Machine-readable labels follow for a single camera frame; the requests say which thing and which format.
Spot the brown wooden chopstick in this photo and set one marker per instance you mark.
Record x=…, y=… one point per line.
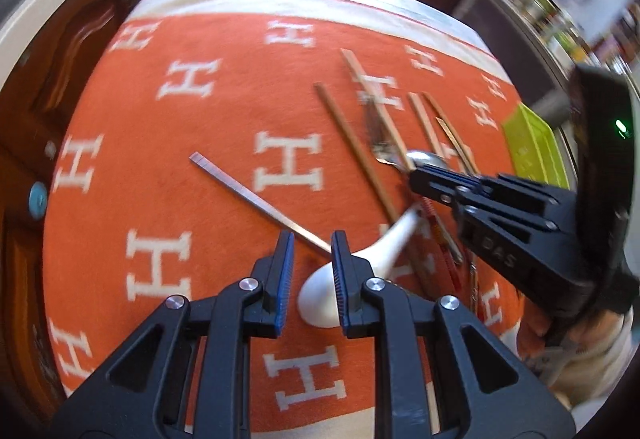
x=450, y=134
x=357, y=74
x=350, y=144
x=422, y=119

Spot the steel fork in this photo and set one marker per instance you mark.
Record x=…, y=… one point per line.
x=380, y=139

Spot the small steel spoon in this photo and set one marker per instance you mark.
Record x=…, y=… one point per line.
x=427, y=159

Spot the orange printed blanket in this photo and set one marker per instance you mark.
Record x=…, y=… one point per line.
x=175, y=189

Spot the blue cabinet knob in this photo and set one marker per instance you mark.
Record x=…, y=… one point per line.
x=37, y=201

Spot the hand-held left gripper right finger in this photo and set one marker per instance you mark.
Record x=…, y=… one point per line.
x=338, y=289

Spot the white ceramic spoon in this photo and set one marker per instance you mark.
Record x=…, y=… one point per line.
x=317, y=299

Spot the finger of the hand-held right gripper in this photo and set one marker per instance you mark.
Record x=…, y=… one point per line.
x=440, y=181
x=530, y=196

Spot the grey metal appliance cabinet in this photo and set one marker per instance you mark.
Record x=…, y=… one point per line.
x=505, y=24

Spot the steel chopstick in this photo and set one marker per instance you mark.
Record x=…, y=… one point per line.
x=240, y=186

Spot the green plastic utensil tray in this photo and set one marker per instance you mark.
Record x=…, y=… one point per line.
x=530, y=144

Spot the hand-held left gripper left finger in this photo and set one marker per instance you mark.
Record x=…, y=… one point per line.
x=286, y=279

